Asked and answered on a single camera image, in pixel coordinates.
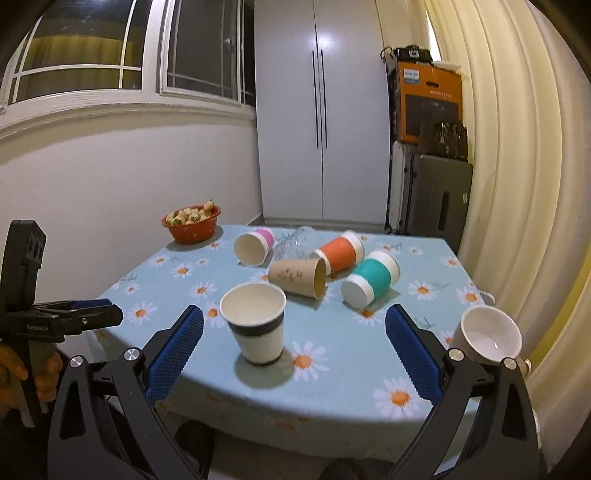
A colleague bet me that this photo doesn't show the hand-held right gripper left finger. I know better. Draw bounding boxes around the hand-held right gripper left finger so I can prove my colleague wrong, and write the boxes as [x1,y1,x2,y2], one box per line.
[47,305,206,480]

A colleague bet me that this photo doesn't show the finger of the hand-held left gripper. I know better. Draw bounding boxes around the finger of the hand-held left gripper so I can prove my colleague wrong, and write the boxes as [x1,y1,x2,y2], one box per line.
[34,298,113,312]
[31,305,124,343]

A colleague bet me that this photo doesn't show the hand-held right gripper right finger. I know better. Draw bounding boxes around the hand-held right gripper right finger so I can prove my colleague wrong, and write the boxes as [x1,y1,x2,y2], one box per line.
[385,303,542,480]

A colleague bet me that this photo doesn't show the white paper cup dark band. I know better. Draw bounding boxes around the white paper cup dark band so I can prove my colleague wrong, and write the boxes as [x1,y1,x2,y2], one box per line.
[219,283,287,366]

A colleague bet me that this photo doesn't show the white cup teal sleeve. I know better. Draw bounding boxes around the white cup teal sleeve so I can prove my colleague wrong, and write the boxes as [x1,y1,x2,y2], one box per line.
[340,250,400,309]

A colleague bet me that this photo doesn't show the white cup orange sleeve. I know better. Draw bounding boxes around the white cup orange sleeve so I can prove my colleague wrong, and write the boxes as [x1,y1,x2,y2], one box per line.
[310,230,366,278]

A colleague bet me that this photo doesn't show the white cup pink sleeve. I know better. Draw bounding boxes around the white cup pink sleeve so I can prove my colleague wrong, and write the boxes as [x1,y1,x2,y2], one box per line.
[233,227,277,269]

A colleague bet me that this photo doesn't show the brown paper cup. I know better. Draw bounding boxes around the brown paper cup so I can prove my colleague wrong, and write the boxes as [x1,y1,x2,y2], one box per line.
[268,257,328,300]

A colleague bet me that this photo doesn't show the clear plastic cup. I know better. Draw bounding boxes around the clear plastic cup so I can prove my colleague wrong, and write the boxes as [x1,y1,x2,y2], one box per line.
[274,226,317,262]

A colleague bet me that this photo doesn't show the person's left hand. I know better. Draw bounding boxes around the person's left hand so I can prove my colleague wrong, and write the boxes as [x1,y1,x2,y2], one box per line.
[0,344,64,418]

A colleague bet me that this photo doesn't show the white ceramic mug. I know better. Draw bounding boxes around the white ceramic mug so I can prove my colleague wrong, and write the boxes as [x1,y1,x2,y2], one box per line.
[448,304,533,376]

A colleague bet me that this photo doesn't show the blue daisy tablecloth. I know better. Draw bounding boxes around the blue daisy tablecloth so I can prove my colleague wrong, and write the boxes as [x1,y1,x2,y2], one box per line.
[95,224,498,424]

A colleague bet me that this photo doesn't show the red bowl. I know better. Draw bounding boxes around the red bowl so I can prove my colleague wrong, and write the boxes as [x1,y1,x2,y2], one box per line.
[161,205,222,245]

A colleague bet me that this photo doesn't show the pile of small fruits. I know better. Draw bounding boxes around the pile of small fruits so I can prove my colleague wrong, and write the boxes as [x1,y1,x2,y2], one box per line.
[167,199,217,226]

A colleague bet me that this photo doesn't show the grey suitcase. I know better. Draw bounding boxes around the grey suitcase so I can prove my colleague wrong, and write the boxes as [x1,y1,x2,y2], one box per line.
[405,153,475,256]

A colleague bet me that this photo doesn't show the white suitcase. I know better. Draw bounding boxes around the white suitcase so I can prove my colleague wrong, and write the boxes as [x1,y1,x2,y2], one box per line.
[386,140,417,234]

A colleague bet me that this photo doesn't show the white framed window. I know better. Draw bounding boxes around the white framed window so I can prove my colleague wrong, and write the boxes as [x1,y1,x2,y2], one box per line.
[0,0,257,116]

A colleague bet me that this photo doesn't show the dark paper bags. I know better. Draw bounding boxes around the dark paper bags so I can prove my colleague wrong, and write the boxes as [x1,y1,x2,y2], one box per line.
[418,120,469,162]

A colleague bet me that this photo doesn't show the cream curtain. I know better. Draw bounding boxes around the cream curtain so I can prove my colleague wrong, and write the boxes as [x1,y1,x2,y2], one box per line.
[424,0,591,462]

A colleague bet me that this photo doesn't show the orange cardboard box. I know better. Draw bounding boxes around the orange cardboard box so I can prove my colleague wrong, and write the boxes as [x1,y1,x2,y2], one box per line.
[394,61,464,145]

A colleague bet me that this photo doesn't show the white wardrobe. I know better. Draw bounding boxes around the white wardrobe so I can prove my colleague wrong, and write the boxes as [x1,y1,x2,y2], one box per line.
[254,0,399,225]

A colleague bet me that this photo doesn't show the black bag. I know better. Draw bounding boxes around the black bag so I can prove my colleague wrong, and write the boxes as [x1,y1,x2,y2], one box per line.
[380,44,435,64]

